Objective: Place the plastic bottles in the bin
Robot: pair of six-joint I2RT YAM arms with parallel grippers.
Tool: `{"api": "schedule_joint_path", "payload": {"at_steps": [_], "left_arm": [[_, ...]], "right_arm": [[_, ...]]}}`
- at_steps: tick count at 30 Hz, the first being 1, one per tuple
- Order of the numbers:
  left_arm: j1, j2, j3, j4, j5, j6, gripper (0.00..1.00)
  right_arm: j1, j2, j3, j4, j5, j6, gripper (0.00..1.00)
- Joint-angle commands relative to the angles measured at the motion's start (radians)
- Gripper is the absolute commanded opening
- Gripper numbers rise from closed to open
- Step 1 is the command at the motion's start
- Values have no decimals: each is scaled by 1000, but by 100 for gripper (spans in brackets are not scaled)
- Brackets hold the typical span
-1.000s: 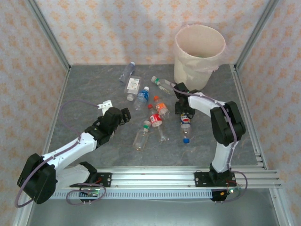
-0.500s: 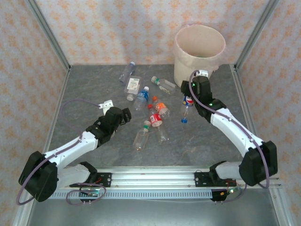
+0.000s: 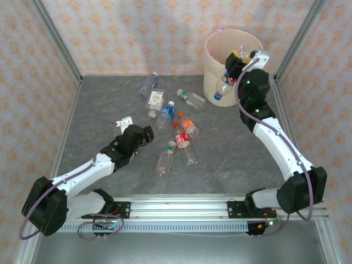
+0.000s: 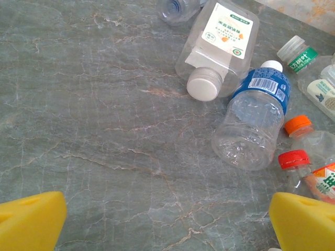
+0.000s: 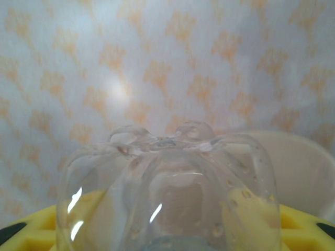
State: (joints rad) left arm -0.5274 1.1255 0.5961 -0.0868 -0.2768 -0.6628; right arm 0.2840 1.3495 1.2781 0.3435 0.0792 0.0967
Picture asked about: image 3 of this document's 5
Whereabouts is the clear bottle green-ringed cap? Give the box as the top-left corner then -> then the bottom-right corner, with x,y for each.
155,140 -> 177,177

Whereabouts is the beige round waste bin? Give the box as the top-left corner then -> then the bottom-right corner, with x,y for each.
203,26 -> 263,108

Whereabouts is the blue label bottle white cap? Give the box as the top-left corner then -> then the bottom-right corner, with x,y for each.
155,100 -> 176,130

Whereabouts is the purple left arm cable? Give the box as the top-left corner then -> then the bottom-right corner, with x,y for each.
18,115 -> 120,241

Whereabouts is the small orange label bottle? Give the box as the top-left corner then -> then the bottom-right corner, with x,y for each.
178,112 -> 200,136

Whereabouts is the flat clear bottle white label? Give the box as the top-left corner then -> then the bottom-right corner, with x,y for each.
145,89 -> 166,119

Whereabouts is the blue red label bottle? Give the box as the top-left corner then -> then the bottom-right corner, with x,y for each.
213,44 -> 252,101

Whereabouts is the purple tinted plastic bottle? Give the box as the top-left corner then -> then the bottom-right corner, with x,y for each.
139,71 -> 160,98

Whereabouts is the white slotted cable tray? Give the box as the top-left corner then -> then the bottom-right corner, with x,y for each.
60,221 -> 250,234

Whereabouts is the red label bottle red cap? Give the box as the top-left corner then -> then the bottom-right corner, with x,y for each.
172,122 -> 199,168

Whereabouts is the grey metal lower shelf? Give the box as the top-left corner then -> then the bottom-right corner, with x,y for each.
30,222 -> 328,264

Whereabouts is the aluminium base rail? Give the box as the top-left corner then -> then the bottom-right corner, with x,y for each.
34,194 -> 331,221

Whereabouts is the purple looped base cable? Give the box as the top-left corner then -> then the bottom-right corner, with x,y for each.
258,213 -> 291,238
76,215 -> 125,240

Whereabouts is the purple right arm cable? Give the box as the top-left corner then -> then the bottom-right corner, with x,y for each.
234,58 -> 315,222

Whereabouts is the small clear bottle printed label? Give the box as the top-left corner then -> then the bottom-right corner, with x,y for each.
177,88 -> 207,111

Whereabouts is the aluminium frame post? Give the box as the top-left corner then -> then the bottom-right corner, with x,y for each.
274,0 -> 329,82
29,0 -> 84,83

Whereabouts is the small green circuit board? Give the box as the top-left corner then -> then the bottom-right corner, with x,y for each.
263,218 -> 283,228
93,219 -> 117,231

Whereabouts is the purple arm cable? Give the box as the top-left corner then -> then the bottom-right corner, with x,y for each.
234,58 -> 315,222
18,115 -> 120,241

